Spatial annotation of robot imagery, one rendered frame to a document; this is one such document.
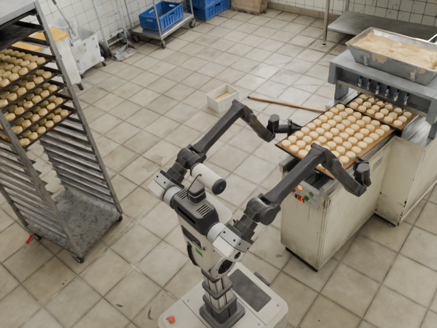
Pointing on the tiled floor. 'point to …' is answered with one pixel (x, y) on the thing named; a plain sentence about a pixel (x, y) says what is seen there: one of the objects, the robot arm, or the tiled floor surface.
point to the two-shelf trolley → (159, 27)
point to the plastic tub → (222, 98)
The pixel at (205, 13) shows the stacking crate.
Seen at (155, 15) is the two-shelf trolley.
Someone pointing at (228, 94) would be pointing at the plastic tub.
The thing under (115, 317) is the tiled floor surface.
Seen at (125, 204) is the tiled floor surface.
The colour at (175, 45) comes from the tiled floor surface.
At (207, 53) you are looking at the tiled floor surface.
